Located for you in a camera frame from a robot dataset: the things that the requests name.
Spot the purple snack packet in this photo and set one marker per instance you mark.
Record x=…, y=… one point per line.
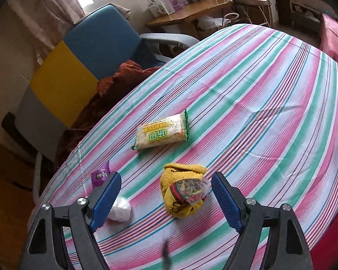
x=100, y=175

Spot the white cabinet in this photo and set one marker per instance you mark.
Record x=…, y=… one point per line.
x=271, y=0

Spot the yellow sock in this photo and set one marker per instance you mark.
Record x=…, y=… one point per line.
x=174, y=202

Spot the blue yellow grey chair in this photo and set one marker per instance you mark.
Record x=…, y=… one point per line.
x=101, y=39

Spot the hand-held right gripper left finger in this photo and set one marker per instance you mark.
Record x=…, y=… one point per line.
x=104, y=202

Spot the green print snack packet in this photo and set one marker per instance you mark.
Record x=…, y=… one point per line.
x=162, y=135

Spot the purple carton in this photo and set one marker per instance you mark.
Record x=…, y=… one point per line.
x=179, y=1

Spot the white carton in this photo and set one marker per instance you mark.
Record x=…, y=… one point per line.
x=160, y=2

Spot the brown quilt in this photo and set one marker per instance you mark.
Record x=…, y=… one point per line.
x=115, y=90

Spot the white crumpled plastic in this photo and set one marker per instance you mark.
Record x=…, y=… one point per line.
x=121, y=209

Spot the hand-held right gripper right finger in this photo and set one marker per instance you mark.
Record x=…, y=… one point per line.
x=228, y=202

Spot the wooden desk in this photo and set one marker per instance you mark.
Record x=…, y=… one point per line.
x=191, y=12

